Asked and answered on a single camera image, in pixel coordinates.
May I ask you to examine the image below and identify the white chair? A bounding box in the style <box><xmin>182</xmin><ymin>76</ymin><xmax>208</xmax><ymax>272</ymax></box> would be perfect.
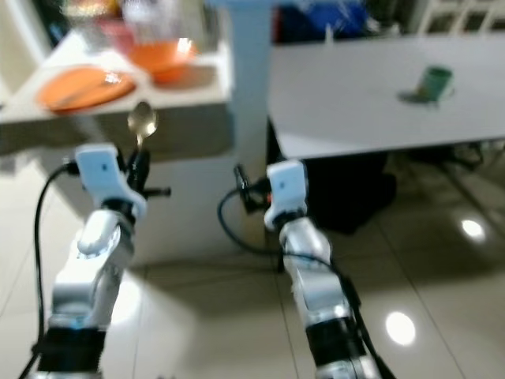
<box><xmin>414</xmin><ymin>0</ymin><xmax>505</xmax><ymax>34</ymax></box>

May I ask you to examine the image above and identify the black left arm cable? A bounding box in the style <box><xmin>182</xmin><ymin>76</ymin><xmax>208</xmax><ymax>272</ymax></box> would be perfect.
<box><xmin>32</xmin><ymin>160</ymin><xmax>81</xmax><ymax>379</ymax></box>

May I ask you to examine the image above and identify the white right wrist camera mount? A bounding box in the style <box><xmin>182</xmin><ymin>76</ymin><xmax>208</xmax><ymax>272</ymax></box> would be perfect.
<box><xmin>264</xmin><ymin>159</ymin><xmax>309</xmax><ymax>231</ymax></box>

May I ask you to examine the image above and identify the metal spoon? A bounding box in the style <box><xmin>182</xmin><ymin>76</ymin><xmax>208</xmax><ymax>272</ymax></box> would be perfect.
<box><xmin>129</xmin><ymin>101</ymin><xmax>159</xmax><ymax>151</ymax></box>

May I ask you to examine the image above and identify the white pillar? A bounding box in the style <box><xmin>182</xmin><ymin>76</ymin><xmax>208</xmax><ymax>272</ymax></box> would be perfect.
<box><xmin>205</xmin><ymin>0</ymin><xmax>279</xmax><ymax>163</ymax></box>

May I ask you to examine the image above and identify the green cup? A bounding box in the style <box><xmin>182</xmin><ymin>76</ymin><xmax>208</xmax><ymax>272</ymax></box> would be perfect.
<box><xmin>414</xmin><ymin>66</ymin><xmax>455</xmax><ymax>103</ymax></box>

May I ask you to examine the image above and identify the orange plastic bowl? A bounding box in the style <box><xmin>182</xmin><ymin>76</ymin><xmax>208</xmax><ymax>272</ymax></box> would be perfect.
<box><xmin>126</xmin><ymin>38</ymin><xmax>198</xmax><ymax>84</ymax></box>

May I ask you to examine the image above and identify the blue bin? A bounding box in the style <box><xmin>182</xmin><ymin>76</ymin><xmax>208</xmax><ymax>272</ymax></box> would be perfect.
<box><xmin>272</xmin><ymin>0</ymin><xmax>387</xmax><ymax>44</ymax></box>

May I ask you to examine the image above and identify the orange round plate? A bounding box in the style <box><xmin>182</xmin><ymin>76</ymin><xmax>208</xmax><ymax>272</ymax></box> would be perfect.
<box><xmin>36</xmin><ymin>66</ymin><xmax>137</xmax><ymax>113</ymax></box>

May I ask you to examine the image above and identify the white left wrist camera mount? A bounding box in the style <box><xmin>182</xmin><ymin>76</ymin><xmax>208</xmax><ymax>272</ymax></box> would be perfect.
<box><xmin>75</xmin><ymin>143</ymin><xmax>148</xmax><ymax>220</ymax></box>

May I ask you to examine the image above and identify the colourful noodle package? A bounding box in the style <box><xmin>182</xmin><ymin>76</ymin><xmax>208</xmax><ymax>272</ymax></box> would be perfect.
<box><xmin>65</xmin><ymin>0</ymin><xmax>123</xmax><ymax>44</ymax></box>

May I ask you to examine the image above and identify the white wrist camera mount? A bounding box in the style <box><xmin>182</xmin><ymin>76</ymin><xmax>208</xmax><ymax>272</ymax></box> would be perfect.
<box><xmin>264</xmin><ymin>159</ymin><xmax>309</xmax><ymax>231</ymax></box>
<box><xmin>75</xmin><ymin>143</ymin><xmax>148</xmax><ymax>220</ymax></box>

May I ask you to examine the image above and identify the white plastic bag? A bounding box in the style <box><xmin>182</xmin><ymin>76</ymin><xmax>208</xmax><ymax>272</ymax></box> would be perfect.
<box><xmin>125</xmin><ymin>0</ymin><xmax>194</xmax><ymax>44</ymax></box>

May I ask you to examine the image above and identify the black bag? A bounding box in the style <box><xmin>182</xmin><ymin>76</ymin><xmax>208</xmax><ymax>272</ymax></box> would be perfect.
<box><xmin>308</xmin><ymin>154</ymin><xmax>399</xmax><ymax>235</ymax></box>

